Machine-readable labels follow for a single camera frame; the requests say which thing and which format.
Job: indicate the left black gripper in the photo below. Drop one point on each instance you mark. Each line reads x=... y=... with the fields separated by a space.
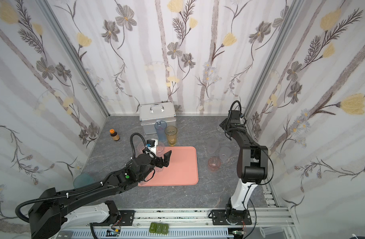
x=158 y=160

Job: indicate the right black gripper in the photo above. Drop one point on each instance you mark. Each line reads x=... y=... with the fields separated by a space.
x=230 y=123

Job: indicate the clear glass two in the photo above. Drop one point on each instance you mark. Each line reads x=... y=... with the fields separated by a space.
x=160 y=148

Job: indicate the clear glass three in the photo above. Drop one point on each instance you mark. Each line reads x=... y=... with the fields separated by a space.
x=158 y=169

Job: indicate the clear glass five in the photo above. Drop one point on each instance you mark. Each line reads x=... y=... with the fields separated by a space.
x=220 y=129

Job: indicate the clear glass one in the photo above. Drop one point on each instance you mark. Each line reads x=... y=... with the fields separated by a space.
x=140 y=148

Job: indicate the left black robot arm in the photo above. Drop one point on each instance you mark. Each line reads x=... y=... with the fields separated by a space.
x=47 y=214

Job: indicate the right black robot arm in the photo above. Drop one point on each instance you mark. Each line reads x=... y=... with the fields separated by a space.
x=252 y=170

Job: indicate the pink plastic tray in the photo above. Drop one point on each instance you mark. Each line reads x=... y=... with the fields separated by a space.
x=182 y=170

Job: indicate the yellow plastic tumbler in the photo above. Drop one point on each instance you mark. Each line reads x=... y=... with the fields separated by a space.
x=171 y=133

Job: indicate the blue plastic tumbler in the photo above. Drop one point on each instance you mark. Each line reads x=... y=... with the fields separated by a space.
x=160 y=127

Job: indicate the frosted white cup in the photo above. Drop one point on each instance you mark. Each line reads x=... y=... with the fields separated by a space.
x=225 y=153
x=212 y=145

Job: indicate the silver aluminium case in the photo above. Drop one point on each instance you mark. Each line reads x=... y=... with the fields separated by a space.
x=151 y=113

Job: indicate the pink plastic cup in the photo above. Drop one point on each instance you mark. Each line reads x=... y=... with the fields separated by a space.
x=214 y=164

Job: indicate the brown bottle orange cap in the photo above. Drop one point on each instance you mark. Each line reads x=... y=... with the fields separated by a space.
x=115 y=136

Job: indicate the green terminal block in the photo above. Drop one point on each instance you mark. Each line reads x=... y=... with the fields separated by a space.
x=159 y=228

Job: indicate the teal plastic cup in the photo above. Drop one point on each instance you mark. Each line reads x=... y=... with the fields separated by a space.
x=82 y=181

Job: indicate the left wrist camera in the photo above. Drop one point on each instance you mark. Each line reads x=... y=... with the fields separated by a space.
x=151 y=145

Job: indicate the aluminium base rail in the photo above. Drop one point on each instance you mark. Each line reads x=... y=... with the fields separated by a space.
x=100 y=222

